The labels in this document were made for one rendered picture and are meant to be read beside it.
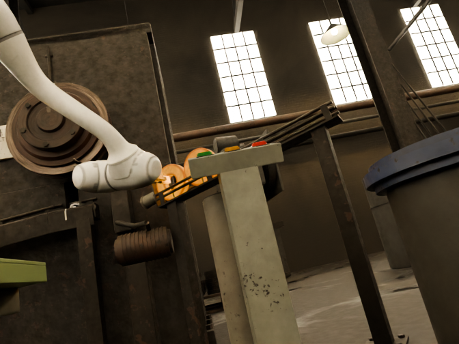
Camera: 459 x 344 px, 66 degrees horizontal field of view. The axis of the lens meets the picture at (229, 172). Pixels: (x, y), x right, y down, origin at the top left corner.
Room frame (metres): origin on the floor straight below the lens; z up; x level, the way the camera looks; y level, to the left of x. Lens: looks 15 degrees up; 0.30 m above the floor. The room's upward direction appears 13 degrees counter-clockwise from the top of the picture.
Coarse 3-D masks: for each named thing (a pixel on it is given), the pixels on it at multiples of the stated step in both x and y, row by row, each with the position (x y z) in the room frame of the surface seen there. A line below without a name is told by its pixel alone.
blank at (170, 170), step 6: (168, 168) 1.43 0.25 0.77; (174, 168) 1.41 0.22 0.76; (180, 168) 1.40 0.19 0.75; (168, 174) 1.43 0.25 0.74; (174, 174) 1.42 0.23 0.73; (180, 174) 1.40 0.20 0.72; (180, 180) 1.40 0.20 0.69; (156, 186) 1.47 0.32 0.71; (162, 186) 1.45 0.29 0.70; (168, 186) 1.46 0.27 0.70; (186, 186) 1.41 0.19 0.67; (174, 192) 1.42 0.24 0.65; (180, 192) 1.41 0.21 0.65; (168, 198) 1.44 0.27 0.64
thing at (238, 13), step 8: (24, 0) 6.80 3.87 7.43; (32, 0) 7.01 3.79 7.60; (40, 0) 7.07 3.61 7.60; (48, 0) 7.12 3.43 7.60; (56, 0) 7.17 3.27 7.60; (64, 0) 7.23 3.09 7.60; (72, 0) 7.28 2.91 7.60; (80, 0) 7.33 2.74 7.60; (88, 0) 7.39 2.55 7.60; (232, 0) 7.32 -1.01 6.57; (240, 0) 6.74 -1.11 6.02; (416, 0) 8.26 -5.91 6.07; (24, 8) 7.03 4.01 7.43; (240, 8) 7.00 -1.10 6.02; (240, 16) 7.28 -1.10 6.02; (24, 32) 6.77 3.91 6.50
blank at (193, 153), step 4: (200, 148) 1.35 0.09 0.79; (204, 148) 1.34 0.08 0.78; (192, 152) 1.37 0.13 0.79; (196, 152) 1.36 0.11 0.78; (200, 152) 1.35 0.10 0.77; (212, 152) 1.34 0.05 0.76; (188, 156) 1.38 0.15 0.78; (192, 156) 1.37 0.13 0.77; (196, 156) 1.36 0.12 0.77; (184, 164) 1.39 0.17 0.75; (188, 164) 1.38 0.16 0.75; (184, 168) 1.39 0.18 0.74; (188, 168) 1.38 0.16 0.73; (184, 172) 1.39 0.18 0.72; (188, 172) 1.38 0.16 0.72; (188, 176) 1.38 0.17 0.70; (212, 176) 1.34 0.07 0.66; (188, 180) 1.39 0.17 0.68; (200, 180) 1.36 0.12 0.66; (204, 180) 1.35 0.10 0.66; (196, 184) 1.37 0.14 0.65
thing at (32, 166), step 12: (60, 84) 1.51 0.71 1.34; (72, 84) 1.52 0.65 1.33; (24, 96) 1.49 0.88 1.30; (96, 96) 1.53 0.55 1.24; (12, 120) 1.48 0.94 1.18; (108, 120) 1.54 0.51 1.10; (12, 144) 1.48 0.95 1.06; (96, 144) 1.53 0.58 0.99; (84, 156) 1.52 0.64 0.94; (96, 156) 1.56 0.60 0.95; (36, 168) 1.49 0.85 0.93; (48, 168) 1.50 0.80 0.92; (60, 168) 1.51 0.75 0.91; (72, 168) 1.51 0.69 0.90
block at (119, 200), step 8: (112, 192) 1.53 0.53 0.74; (120, 192) 1.53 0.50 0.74; (128, 192) 1.57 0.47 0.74; (112, 200) 1.53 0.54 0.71; (120, 200) 1.53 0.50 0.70; (128, 200) 1.54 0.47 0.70; (112, 208) 1.53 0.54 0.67; (120, 208) 1.53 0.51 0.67; (128, 208) 1.54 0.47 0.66; (120, 216) 1.53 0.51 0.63; (128, 216) 1.53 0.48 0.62; (120, 232) 1.53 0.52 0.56; (128, 232) 1.57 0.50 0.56
